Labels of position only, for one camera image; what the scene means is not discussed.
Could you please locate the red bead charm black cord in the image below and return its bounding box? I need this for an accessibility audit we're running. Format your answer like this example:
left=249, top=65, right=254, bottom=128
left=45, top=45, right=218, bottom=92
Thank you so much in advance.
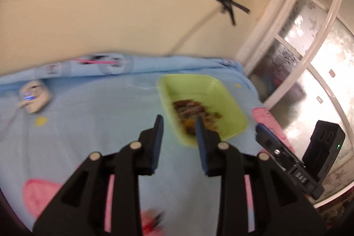
left=140, top=211, right=165, bottom=234

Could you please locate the cartoon pig printed blanket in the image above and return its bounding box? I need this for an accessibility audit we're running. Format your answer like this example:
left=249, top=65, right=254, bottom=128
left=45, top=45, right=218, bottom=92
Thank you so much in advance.
left=0, top=52, right=295, bottom=236

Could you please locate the black tape cross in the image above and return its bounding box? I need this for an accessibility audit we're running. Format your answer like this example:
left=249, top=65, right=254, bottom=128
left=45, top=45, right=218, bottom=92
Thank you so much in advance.
left=206, top=0, right=251, bottom=28

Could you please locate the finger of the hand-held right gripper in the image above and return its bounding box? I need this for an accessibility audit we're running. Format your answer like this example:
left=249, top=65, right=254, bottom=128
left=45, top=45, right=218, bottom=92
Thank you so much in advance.
left=255, top=123, right=304, bottom=171

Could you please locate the green plastic basket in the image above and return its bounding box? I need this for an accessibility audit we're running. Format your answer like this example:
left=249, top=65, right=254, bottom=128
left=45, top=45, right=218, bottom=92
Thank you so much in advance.
left=156, top=74, right=248, bottom=146

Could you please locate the white wall cable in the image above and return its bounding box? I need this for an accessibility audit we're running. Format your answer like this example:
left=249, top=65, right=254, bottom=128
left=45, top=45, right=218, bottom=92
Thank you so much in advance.
left=165, top=8, right=223, bottom=57

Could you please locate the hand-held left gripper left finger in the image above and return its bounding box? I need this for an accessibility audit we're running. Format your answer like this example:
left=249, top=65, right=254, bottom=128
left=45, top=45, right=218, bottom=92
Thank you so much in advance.
left=33, top=114, right=165, bottom=236

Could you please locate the white window frame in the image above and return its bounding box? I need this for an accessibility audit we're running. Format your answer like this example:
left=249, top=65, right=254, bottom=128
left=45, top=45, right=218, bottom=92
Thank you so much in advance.
left=236, top=0, right=354, bottom=209

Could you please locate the white square charger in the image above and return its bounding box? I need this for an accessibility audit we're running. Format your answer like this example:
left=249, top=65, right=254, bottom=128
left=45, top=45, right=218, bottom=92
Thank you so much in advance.
left=19, top=80, right=54, bottom=114

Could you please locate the brown wooden bead bracelet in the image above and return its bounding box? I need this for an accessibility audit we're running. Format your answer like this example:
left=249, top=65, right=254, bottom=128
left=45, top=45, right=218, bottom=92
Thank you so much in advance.
left=173, top=99, right=215, bottom=123

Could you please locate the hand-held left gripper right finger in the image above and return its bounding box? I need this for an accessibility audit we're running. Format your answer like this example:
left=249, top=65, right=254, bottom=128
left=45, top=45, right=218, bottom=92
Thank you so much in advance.
left=195, top=117, right=328, bottom=236

